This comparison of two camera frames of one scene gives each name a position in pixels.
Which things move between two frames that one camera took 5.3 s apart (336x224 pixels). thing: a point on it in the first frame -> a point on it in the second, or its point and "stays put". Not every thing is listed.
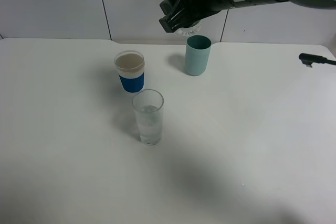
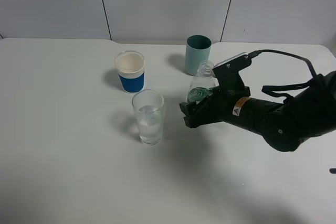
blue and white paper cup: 130,65 stays put
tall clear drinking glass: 148,105 stays put
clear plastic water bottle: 190,30 -> 202,85
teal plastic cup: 197,53 stays put
